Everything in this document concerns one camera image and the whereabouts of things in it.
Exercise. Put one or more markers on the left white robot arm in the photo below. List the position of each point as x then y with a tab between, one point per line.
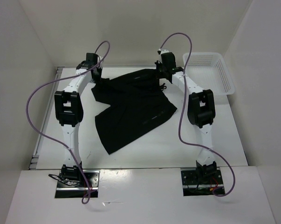
69	113

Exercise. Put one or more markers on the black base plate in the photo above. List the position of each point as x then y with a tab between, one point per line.
198	186
75	190

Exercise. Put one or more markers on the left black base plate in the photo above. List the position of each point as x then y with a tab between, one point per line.
75	190

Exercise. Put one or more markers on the black shorts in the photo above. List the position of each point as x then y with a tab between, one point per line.
137	105

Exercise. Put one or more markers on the white perforated plastic basket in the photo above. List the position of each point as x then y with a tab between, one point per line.
209	71

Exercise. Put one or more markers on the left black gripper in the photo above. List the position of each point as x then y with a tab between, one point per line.
97	80

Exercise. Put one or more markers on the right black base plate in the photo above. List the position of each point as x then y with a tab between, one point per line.
198	186

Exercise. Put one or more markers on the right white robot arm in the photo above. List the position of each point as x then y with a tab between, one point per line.
200	107

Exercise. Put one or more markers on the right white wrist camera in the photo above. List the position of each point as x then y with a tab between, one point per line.
162	51

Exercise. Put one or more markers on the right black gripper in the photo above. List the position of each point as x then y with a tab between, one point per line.
159	64

